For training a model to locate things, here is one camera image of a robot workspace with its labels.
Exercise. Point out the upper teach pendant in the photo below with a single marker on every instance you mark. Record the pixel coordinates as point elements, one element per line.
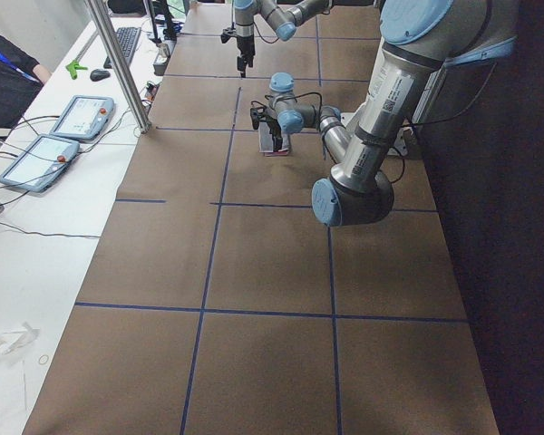
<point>84,117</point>

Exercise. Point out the upper orange black connector box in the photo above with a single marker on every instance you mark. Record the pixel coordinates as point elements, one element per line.
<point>151,90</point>

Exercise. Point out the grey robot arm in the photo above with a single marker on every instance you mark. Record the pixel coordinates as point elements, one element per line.
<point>418,39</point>
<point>283,22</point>

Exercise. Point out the green plastic clamp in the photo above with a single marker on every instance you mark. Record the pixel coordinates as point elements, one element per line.
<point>73,68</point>

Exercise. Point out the aluminium frame post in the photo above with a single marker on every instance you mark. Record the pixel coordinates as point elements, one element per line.
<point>106,31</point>

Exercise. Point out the teach pendant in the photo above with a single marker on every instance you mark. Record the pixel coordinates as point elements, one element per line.
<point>84,117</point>
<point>38,166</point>

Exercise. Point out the pink towel with white edge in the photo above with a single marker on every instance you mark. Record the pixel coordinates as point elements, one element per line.
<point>271,145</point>

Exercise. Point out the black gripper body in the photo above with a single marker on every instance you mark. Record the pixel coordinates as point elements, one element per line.
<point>272,123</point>
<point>244,46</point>

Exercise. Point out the white side table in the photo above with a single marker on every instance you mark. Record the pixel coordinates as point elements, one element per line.
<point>47,239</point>

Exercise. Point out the seated person in black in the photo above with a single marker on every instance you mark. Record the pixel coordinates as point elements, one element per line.
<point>22,77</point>

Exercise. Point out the black computer mouse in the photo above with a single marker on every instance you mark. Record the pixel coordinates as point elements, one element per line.
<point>98,75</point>

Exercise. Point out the crumpled white paper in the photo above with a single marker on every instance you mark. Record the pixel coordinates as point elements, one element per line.
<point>15,340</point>

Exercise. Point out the black computer keyboard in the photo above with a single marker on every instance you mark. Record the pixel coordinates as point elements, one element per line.
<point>128,38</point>

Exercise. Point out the lower teach pendant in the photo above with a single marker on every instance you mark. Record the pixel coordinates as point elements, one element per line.
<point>38,166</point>

